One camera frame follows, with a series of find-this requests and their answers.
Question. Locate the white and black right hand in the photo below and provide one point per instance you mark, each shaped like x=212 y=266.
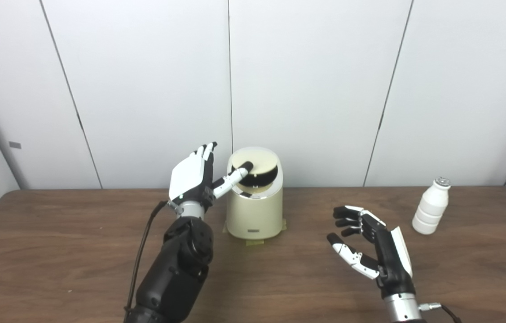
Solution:
x=392 y=264

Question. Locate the cream-colored bin body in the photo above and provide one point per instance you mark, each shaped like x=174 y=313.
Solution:
x=255 y=213

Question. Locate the small white plastic bottle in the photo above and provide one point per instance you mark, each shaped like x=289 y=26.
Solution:
x=431 y=208

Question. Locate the white and black left hand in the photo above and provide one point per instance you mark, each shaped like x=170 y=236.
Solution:
x=187 y=177

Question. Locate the round cream bin lid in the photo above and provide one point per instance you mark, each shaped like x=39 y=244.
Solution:
x=259 y=158

